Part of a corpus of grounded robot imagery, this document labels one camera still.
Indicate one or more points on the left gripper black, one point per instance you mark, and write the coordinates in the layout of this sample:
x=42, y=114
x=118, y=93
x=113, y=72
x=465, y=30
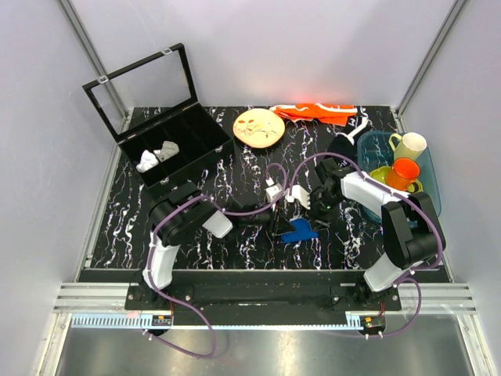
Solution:
x=275, y=219

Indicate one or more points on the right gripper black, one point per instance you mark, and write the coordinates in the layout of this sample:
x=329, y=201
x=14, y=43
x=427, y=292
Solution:
x=318, y=219

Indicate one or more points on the blue white underwear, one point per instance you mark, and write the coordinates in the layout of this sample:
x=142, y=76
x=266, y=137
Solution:
x=302, y=232

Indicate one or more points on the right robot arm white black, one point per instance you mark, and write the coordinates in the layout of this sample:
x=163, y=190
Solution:
x=411, y=230

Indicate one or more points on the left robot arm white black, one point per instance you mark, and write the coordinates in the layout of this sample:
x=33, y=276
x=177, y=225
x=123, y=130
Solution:
x=176, y=217

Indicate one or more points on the black white garment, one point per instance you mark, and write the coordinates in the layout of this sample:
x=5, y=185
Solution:
x=346, y=144

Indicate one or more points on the yellow green dotted plate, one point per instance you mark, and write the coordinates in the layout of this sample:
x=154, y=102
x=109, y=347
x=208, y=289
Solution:
x=380, y=175

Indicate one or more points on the teal transparent plastic bin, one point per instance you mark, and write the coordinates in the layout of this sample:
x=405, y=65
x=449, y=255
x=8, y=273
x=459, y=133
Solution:
x=374, y=151

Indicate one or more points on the orange mug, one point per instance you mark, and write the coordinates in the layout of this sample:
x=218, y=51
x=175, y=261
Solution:
x=403, y=175

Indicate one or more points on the orange white garment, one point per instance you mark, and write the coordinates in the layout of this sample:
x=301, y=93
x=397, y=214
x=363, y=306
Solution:
x=330, y=114

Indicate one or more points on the round wooden plate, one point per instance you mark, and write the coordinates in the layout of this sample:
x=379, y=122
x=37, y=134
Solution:
x=258, y=128

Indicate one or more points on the cream yellow mug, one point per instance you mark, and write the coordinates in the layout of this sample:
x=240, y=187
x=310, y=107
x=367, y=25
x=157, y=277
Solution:
x=409, y=145

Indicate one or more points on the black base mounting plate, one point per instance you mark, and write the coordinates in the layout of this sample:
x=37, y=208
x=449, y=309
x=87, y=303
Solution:
x=264, y=297

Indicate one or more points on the grey rolled sock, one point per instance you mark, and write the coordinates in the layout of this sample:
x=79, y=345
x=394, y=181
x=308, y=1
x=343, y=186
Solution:
x=168, y=149

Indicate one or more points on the white rolled sock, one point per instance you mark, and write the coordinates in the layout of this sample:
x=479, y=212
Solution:
x=147, y=161

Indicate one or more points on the black compartment box with lid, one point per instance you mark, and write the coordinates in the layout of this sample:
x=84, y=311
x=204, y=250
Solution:
x=153, y=100

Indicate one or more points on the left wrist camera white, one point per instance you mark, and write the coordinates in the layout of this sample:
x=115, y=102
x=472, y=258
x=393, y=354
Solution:
x=272, y=190

